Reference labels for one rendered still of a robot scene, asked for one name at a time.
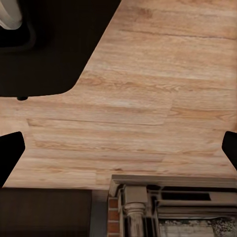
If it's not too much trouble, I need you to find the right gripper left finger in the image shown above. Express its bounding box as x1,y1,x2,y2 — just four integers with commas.
0,131,25,190

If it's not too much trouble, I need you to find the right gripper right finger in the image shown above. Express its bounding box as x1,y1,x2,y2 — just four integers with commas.
222,131,237,170

